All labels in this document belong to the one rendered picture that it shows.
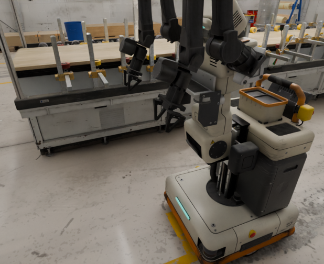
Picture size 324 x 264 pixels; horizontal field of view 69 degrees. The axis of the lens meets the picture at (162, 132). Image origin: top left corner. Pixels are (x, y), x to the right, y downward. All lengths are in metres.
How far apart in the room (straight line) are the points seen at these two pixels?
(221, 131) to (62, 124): 1.69
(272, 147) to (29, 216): 1.69
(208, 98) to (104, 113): 1.60
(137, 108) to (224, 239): 1.61
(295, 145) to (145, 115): 1.68
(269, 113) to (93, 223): 1.34
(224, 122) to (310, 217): 1.18
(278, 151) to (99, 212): 1.29
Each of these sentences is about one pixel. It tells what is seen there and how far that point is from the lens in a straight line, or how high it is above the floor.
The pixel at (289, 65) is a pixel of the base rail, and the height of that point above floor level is 0.69.
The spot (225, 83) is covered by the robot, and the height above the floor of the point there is 1.06.
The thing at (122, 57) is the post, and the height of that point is 0.94.
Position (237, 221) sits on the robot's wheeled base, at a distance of 1.50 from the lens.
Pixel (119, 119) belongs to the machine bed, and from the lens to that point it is 2.51.
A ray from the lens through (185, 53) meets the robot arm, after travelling 0.78.
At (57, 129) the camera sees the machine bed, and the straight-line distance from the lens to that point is 2.49.
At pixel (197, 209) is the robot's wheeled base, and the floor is 0.28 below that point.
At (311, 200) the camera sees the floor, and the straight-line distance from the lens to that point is 2.24.
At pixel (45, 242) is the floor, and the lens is 1.85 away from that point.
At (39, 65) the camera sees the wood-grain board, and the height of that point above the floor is 0.90.
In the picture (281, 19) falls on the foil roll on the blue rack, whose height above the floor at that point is 0.60.
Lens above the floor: 1.39
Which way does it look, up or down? 30 degrees down
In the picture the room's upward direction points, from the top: straight up
